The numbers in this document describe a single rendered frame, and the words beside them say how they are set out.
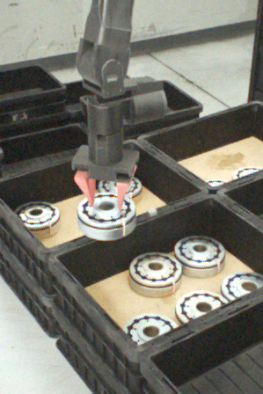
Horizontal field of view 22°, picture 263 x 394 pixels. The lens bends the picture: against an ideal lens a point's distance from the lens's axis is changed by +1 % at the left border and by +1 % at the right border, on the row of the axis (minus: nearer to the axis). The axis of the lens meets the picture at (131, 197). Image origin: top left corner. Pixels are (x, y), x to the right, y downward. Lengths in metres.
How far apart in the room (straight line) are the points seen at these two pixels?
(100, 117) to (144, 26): 3.73
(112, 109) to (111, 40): 0.10
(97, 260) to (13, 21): 3.18
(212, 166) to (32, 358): 0.68
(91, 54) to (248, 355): 0.57
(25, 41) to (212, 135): 2.78
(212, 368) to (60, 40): 3.54
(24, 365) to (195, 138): 0.74
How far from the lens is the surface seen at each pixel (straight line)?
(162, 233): 1.38
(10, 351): 1.41
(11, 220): 1.37
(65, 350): 1.38
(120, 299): 1.31
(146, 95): 1.09
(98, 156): 1.10
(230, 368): 1.20
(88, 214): 1.17
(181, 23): 4.93
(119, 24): 1.03
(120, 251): 1.34
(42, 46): 4.49
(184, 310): 1.24
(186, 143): 1.75
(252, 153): 1.82
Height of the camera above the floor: 1.69
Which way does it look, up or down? 32 degrees down
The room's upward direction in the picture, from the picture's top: straight up
